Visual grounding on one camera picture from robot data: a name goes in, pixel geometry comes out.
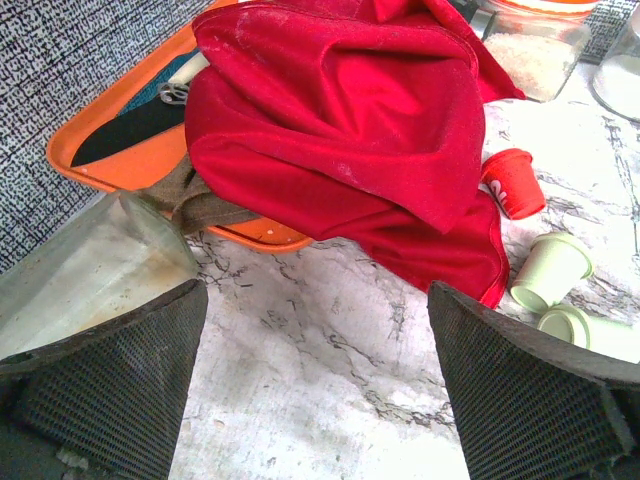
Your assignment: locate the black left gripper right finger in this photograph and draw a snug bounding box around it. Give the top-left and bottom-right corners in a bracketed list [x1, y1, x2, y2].
[428, 282, 639, 479]

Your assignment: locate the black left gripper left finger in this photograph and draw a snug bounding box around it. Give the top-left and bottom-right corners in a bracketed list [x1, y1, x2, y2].
[1, 279, 208, 479]

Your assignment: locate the green coffee capsule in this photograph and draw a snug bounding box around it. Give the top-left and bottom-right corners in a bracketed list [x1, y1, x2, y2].
[510, 232, 594, 313]
[537, 304, 640, 364]

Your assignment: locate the red coffee capsule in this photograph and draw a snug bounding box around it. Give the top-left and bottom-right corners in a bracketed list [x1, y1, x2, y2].
[481, 148, 546, 220]

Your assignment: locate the olive brown cloth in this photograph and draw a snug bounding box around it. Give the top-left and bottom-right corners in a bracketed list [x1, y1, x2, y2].
[136, 154, 261, 234]

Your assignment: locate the orange tray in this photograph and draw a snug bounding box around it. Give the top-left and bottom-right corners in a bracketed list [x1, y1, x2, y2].
[47, 25, 313, 254]

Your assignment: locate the black knife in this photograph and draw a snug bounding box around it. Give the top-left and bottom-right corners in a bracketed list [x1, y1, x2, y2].
[71, 96, 185, 167]

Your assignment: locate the red cloth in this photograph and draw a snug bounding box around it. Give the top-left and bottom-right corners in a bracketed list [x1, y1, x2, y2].
[185, 1, 522, 307]

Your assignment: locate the clear glass jar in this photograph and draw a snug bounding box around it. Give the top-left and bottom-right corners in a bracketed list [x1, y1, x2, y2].
[591, 7, 640, 122]

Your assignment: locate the clear rice jar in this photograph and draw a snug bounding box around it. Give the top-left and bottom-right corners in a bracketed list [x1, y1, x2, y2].
[481, 0, 597, 103]

